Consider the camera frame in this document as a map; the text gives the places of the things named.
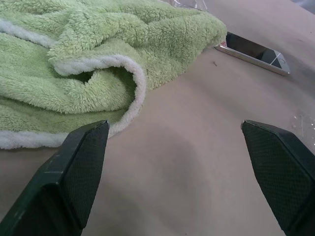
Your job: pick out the green fluffy towel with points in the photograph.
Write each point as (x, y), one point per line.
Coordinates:
(93, 66)

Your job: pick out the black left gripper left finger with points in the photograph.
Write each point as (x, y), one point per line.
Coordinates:
(61, 182)

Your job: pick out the white smartphone with black screen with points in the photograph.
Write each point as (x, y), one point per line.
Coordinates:
(253, 51)

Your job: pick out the clear plastic item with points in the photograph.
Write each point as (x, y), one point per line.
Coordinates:
(188, 3)

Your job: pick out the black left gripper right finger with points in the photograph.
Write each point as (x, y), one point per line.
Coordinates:
(283, 172)

